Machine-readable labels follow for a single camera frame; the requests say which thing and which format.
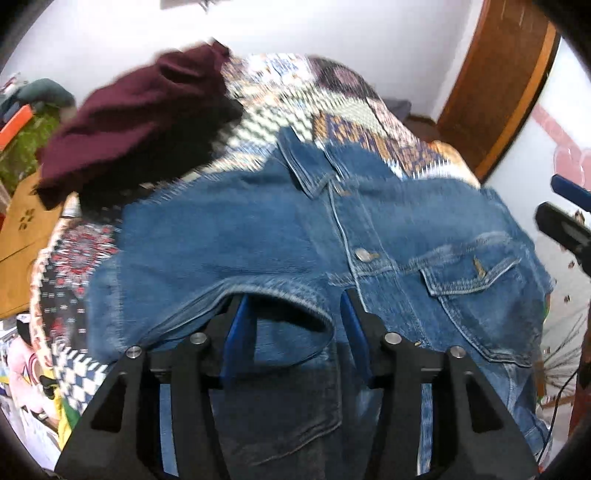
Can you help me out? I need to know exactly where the orange box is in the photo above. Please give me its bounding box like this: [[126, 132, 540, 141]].
[[0, 104, 34, 151]]

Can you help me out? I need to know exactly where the green patterned storage box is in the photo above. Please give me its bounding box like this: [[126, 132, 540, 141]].
[[1, 107, 60, 196]]

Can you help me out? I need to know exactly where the dark grey bag on floor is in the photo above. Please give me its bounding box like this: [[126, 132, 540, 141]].
[[384, 99, 412, 122]]

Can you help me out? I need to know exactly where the blue denim jacket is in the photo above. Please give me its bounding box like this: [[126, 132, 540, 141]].
[[85, 128, 553, 479]]

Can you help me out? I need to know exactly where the wooden lap desk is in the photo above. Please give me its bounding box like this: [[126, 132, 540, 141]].
[[0, 172, 62, 319]]

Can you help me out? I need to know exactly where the yellow duck blanket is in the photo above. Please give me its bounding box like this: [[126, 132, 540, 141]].
[[54, 393, 80, 450]]

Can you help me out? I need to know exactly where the patchwork patterned bedspread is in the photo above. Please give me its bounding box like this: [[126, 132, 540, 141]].
[[30, 54, 477, 414]]

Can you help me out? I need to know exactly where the maroon folded garment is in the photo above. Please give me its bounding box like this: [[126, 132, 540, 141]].
[[36, 41, 242, 209]]

